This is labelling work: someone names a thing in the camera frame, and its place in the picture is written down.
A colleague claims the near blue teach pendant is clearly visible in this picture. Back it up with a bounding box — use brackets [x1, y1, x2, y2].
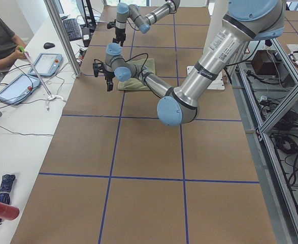
[0, 74, 40, 105]

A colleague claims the black computer mouse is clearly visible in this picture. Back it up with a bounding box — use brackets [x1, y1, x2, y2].
[43, 42, 55, 49]

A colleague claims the far blue teach pendant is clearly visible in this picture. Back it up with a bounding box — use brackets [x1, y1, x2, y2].
[31, 53, 63, 77]

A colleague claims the black keyboard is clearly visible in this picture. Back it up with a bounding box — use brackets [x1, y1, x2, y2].
[62, 18, 82, 41]

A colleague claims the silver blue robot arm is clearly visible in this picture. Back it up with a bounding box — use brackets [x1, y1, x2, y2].
[103, 1, 286, 126]
[107, 0, 180, 46]

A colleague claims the blue teach pendant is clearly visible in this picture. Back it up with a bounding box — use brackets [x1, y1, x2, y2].
[31, 53, 63, 77]
[0, 74, 40, 105]

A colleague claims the aluminium frame post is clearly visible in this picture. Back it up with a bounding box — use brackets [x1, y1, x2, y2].
[44, 0, 81, 78]

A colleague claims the person in dark shirt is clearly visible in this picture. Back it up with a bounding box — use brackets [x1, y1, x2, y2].
[0, 18, 26, 70]

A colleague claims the folded dark blue umbrella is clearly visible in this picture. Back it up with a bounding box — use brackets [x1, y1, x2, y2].
[0, 174, 16, 223]

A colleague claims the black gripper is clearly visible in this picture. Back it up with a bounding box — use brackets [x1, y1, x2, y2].
[113, 27, 126, 47]
[104, 66, 115, 92]

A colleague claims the sage green long-sleeve shirt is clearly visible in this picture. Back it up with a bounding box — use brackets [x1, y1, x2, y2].
[118, 58, 156, 92]

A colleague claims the red cylindrical bottle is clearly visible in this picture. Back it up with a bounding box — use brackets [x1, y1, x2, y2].
[0, 202, 20, 221]

